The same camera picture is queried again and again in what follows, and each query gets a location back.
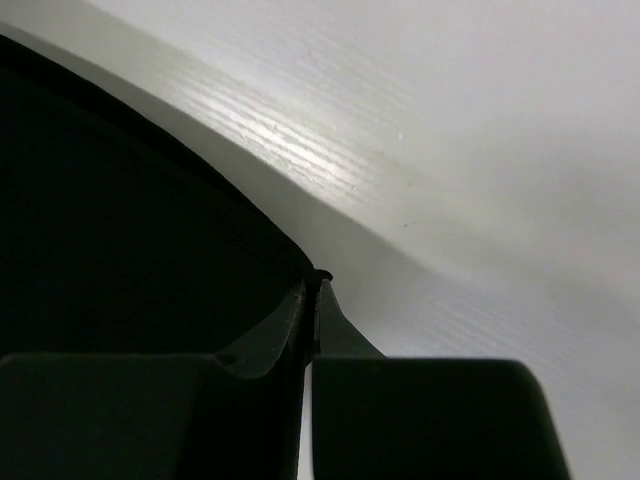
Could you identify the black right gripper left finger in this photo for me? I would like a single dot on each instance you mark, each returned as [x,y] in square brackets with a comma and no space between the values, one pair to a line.
[233,414]

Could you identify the black skirt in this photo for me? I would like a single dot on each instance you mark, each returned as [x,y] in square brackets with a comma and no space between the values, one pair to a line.
[116,238]

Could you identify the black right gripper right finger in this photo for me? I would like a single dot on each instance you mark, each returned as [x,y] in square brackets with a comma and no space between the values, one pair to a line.
[379,417]

